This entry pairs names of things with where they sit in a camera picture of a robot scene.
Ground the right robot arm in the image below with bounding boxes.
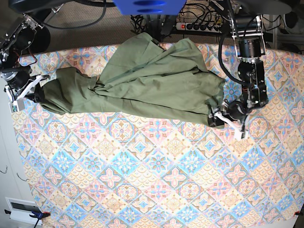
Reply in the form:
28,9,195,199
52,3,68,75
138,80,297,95
0,0,65,103

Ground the white power strip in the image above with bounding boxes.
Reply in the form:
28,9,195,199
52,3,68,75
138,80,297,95
175,22,221,33

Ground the orange clamp bottom right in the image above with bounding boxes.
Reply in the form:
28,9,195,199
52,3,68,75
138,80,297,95
294,211,304,216

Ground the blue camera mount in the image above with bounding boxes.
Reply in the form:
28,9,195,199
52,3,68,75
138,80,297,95
113,0,186,16

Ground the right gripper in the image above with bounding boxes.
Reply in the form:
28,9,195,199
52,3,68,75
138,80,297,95
3,68,46,103

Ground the green t-shirt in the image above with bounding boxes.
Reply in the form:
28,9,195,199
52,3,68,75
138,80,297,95
40,33,225,125

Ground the black round stool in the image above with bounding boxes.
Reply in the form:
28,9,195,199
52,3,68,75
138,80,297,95
32,27,51,53

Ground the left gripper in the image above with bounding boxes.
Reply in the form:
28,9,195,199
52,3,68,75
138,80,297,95
208,99,249,127

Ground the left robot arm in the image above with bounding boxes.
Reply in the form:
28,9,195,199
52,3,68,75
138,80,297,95
208,0,293,127

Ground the patterned tablecloth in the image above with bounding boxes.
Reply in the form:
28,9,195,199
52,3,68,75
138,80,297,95
11,50,304,228

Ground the white wall outlet box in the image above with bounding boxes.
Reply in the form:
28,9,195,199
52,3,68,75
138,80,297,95
4,197,40,225

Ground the blue clamp bottom left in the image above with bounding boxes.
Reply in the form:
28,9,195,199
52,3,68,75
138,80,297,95
4,209,50,228

